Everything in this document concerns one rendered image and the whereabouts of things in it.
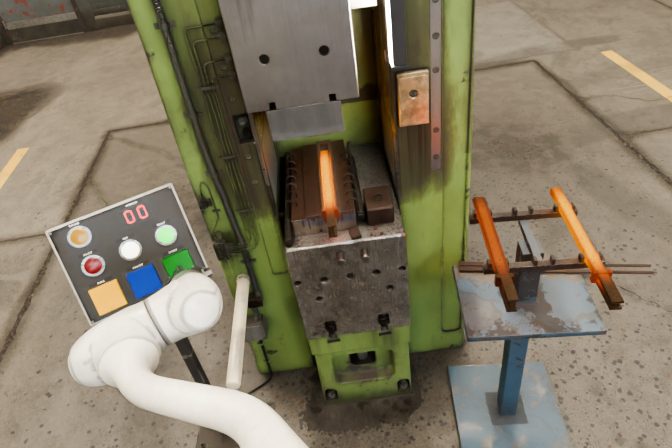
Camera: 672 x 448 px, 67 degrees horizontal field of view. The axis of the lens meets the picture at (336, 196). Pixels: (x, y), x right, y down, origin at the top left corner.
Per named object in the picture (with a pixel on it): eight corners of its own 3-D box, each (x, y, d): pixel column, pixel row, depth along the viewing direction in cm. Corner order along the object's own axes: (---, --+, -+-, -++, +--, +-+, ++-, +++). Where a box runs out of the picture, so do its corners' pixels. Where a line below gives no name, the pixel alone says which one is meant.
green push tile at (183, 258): (197, 271, 145) (187, 248, 143) (172, 283, 142) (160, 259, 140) (197, 270, 147) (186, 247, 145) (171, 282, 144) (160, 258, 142)
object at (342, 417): (434, 438, 196) (434, 436, 196) (287, 458, 197) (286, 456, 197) (414, 352, 228) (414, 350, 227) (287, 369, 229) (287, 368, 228)
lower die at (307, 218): (357, 228, 161) (354, 207, 155) (294, 236, 161) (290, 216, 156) (345, 156, 194) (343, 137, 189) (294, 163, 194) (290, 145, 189)
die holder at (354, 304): (410, 325, 183) (406, 234, 156) (306, 340, 183) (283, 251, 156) (387, 225, 227) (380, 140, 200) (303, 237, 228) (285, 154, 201)
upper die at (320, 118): (344, 131, 139) (340, 100, 133) (272, 141, 139) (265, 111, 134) (334, 69, 172) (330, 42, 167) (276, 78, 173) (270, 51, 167)
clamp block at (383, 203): (395, 222, 160) (394, 206, 156) (368, 226, 160) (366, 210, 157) (389, 199, 170) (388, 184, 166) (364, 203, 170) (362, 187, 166)
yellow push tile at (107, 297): (127, 304, 138) (116, 279, 137) (99, 316, 135) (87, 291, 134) (127, 302, 140) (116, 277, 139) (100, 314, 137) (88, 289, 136)
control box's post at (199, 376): (229, 430, 209) (133, 238, 144) (219, 431, 209) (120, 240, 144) (229, 421, 212) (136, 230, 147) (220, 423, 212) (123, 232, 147)
